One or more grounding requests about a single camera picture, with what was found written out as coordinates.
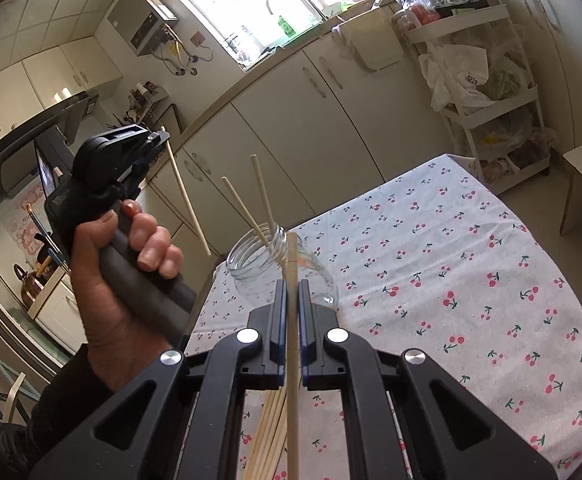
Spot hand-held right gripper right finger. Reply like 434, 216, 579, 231
297, 280, 557, 480

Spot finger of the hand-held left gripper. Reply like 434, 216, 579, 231
130, 129, 170, 184

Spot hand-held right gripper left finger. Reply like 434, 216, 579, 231
28, 280, 289, 480

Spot clear glass jar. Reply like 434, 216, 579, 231
226, 225, 339, 311

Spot wooden chopstick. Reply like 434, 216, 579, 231
250, 155, 278, 251
161, 126, 212, 257
221, 176, 272, 251
283, 231, 302, 480

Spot bunch of wooden chopsticks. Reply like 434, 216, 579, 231
243, 389, 289, 480

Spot person's left forearm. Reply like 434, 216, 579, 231
0, 345, 187, 480

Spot person's left hand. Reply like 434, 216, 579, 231
71, 200, 184, 391

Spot countertop utensil clutter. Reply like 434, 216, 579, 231
111, 82, 172, 131

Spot black range hood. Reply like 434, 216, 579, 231
0, 92, 99, 196

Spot white water heater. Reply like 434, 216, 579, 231
107, 0, 179, 56

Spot copper kettle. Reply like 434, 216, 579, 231
13, 264, 46, 311

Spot cherry print tablecloth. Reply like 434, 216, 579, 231
183, 152, 582, 480

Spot white base cabinets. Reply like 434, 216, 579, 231
31, 35, 472, 351

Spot yellow plastic bag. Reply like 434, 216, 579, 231
476, 115, 534, 153

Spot white plastic bag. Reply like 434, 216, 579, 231
418, 42, 492, 111

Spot white trolley shelf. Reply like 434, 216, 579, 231
403, 4, 552, 181

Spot red tomatoes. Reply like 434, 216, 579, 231
411, 5, 442, 26

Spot bag of green vegetables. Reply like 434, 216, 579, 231
476, 55, 532, 101

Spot tall white cabinet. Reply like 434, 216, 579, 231
471, 0, 582, 161

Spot blue handled brush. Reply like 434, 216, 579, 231
28, 204, 66, 263

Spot pink wall sticker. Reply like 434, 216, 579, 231
6, 180, 52, 256

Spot water heater hoses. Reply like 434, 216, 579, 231
161, 35, 217, 78

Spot white wall cabinets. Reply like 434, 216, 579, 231
0, 35, 124, 156

